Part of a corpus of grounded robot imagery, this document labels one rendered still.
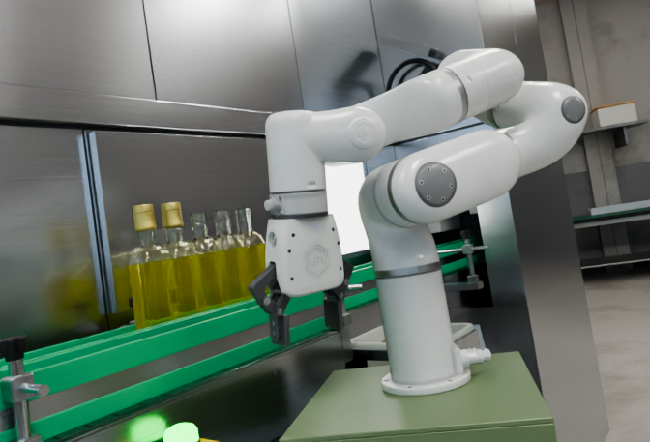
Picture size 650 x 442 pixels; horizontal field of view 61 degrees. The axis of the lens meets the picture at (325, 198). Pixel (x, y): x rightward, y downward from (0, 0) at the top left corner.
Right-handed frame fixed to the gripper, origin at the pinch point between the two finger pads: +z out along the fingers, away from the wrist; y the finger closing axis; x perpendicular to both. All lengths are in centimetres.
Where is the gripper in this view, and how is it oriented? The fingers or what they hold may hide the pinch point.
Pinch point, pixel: (308, 329)
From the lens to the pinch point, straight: 75.0
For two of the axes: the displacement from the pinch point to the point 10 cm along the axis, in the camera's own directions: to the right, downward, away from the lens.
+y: 7.5, -0.7, 6.6
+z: 0.7, 10.0, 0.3
